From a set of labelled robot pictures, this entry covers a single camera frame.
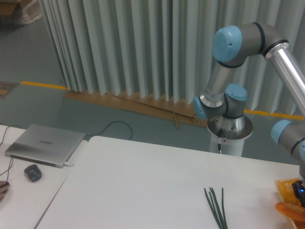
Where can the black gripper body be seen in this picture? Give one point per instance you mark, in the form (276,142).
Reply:
(299,191)

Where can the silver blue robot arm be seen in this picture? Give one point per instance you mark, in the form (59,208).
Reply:
(222,103)

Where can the person's hand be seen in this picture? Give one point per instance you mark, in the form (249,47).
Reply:
(4,187)

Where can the yellow woven basket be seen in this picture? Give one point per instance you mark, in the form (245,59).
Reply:
(285,190)

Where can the green chive stalks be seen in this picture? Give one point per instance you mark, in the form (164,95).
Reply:
(217,209)

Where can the brown cardboard sheet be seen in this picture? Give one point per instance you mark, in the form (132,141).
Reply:
(179,112)

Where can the grey folding partition screen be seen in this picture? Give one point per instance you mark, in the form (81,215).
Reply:
(160,47)

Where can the silver Huawei laptop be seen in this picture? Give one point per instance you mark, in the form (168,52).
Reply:
(46,145)

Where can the black computer mouse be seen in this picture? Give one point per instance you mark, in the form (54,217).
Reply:
(33,173)

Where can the floor warning sticker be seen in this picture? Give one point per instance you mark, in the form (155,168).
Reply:
(6,88)

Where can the wrapped cardboard boxes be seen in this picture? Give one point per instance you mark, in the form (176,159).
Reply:
(19,11)

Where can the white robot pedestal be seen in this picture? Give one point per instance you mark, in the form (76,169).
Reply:
(228,135)

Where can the white usb cable plug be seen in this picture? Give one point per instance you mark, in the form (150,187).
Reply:
(66,164)

